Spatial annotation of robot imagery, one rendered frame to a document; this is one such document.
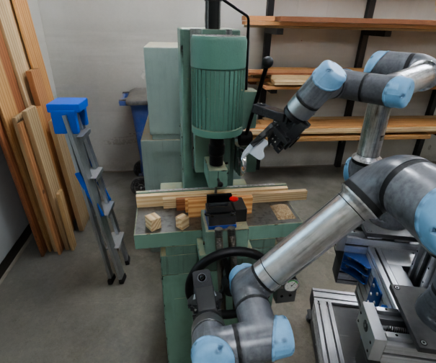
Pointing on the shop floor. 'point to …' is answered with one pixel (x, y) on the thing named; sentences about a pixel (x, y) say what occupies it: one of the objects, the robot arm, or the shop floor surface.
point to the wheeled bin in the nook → (136, 95)
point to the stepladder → (90, 179)
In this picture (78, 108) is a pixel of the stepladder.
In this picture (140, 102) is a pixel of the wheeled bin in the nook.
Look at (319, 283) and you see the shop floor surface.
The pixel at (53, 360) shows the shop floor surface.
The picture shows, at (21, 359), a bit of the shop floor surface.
